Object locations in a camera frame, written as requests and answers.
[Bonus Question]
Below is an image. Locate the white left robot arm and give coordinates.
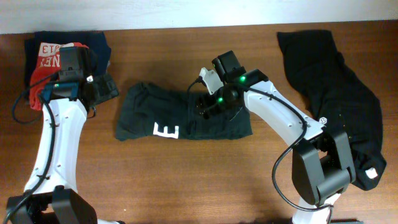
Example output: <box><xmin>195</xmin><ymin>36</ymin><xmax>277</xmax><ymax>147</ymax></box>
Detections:
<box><xmin>4</xmin><ymin>45</ymin><xmax>119</xmax><ymax>223</ymax></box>

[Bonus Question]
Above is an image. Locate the red printed t-shirt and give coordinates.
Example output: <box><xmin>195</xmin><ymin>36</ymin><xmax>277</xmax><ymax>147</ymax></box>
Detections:
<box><xmin>29</xmin><ymin>42</ymin><xmax>88</xmax><ymax>111</ymax></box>

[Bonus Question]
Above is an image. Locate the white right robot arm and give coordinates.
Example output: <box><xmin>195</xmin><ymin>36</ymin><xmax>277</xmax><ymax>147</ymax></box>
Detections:
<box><xmin>197</xmin><ymin>51</ymin><xmax>356</xmax><ymax>223</ymax></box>

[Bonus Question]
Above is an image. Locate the navy folded garment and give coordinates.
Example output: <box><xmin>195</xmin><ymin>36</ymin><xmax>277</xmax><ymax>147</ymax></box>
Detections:
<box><xmin>24</xmin><ymin>31</ymin><xmax>111</xmax><ymax>87</ymax></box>

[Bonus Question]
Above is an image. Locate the dark green t-shirt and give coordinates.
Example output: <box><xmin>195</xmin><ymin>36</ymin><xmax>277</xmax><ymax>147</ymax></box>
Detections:
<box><xmin>116</xmin><ymin>83</ymin><xmax>252</xmax><ymax>141</ymax></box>

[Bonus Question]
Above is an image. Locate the black polo shirt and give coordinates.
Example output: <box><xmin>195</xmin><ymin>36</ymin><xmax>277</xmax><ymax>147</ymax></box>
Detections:
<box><xmin>277</xmin><ymin>30</ymin><xmax>387</xmax><ymax>191</ymax></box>

